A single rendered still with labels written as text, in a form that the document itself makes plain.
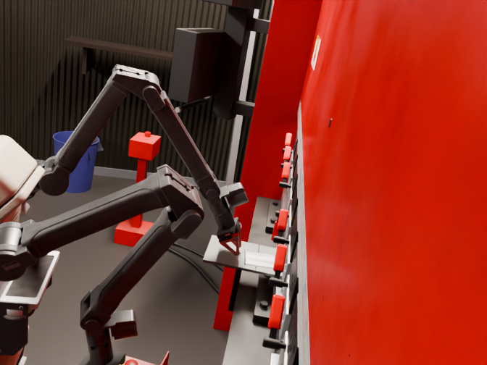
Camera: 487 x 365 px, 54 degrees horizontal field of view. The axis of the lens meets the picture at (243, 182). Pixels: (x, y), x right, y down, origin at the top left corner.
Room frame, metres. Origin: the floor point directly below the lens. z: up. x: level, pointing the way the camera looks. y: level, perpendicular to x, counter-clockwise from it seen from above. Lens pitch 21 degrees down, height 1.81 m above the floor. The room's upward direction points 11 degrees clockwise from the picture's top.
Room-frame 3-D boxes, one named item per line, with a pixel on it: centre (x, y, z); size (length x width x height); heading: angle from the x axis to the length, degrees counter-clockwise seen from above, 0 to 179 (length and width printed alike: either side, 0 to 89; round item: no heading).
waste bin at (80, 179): (3.86, 1.44, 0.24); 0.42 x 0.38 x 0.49; 101
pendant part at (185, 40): (2.70, 0.36, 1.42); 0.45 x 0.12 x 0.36; 165
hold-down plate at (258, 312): (1.41, -0.14, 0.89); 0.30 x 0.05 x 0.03; 178
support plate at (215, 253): (1.45, -0.05, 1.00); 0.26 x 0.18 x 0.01; 88
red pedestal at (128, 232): (3.13, 0.71, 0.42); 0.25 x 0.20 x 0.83; 88
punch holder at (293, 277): (0.87, -0.18, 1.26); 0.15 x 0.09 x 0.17; 178
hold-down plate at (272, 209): (2.04, -0.17, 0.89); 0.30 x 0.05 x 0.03; 178
